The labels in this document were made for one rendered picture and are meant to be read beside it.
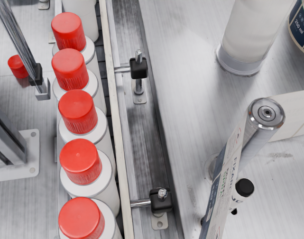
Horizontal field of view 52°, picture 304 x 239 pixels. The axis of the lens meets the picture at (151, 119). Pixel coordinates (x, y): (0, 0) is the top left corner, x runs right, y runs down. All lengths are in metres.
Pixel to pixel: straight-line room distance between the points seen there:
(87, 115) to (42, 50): 0.41
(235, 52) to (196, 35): 0.11
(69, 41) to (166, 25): 0.32
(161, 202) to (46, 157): 0.23
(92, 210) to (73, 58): 0.15
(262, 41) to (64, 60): 0.32
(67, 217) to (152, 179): 0.29
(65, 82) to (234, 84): 0.34
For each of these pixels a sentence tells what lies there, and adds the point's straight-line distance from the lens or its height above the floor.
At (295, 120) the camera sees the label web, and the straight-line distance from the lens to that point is 0.45.
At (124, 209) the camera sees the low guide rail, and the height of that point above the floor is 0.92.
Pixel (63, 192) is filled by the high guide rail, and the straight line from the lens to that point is 0.40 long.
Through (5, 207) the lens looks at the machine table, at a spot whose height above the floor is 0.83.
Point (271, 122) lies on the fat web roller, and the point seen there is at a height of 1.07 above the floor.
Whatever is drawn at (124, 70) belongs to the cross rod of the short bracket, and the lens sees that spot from 0.54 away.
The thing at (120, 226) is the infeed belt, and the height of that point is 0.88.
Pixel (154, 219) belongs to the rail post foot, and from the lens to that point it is 0.51.
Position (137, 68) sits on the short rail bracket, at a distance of 0.52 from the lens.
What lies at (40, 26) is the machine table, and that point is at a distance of 0.74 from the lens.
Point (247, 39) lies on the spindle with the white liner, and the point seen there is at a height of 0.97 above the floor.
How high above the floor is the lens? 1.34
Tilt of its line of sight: 62 degrees down
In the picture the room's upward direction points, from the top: 4 degrees clockwise
